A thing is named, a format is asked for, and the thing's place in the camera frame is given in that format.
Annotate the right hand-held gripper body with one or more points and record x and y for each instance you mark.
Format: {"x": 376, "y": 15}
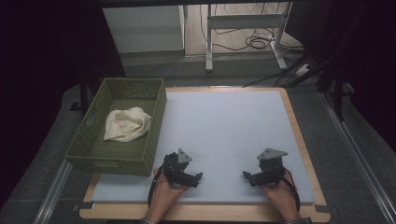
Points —
{"x": 271, "y": 169}

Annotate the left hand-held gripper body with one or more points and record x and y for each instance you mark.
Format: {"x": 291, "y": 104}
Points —
{"x": 174, "y": 169}

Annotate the green woven basket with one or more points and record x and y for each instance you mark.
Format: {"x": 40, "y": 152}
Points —
{"x": 124, "y": 146}

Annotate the cream printed cloth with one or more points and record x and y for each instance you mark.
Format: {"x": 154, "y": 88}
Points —
{"x": 126, "y": 124}

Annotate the person's right hand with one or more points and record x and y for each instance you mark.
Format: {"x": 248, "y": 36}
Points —
{"x": 280, "y": 196}

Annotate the person's left hand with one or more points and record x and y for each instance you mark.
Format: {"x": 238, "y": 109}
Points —
{"x": 163, "y": 196}

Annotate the light blue foam mat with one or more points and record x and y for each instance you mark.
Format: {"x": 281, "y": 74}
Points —
{"x": 233, "y": 124}

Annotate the black metal stand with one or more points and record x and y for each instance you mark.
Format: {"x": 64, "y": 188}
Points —
{"x": 337, "y": 93}
{"x": 83, "y": 93}

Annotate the white power strip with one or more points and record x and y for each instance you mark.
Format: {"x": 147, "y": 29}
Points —
{"x": 302, "y": 69}

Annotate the white cabinet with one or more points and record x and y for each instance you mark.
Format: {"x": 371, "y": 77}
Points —
{"x": 143, "y": 29}

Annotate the aluminium rail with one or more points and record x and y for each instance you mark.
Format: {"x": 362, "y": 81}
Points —
{"x": 358, "y": 155}
{"x": 51, "y": 193}

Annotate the white metal desk frame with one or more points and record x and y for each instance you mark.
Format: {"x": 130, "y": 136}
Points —
{"x": 243, "y": 21}

